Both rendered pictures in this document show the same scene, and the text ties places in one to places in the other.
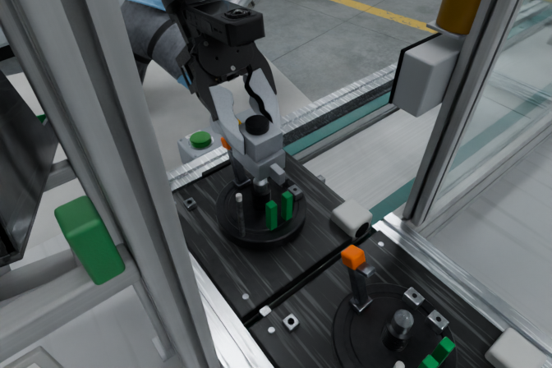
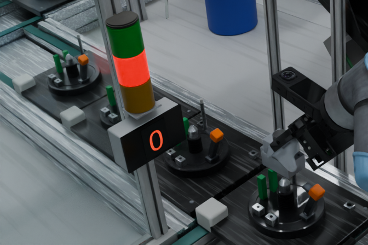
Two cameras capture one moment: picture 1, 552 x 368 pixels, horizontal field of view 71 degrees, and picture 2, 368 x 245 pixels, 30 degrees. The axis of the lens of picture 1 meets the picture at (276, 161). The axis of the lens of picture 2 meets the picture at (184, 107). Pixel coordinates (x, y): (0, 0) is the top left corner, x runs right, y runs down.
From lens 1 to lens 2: 1.39 m
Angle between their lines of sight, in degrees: 103
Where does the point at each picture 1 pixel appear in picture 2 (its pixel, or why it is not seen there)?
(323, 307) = (234, 165)
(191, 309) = (264, 1)
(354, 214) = (210, 205)
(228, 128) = not seen: hidden behind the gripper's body
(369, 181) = not seen: outside the picture
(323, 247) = (234, 194)
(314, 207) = (242, 221)
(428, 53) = (164, 103)
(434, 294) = (164, 180)
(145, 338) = not seen: hidden behind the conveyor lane
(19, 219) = not seen: outside the picture
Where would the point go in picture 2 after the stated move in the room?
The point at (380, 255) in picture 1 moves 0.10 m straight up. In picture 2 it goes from (193, 195) to (186, 155)
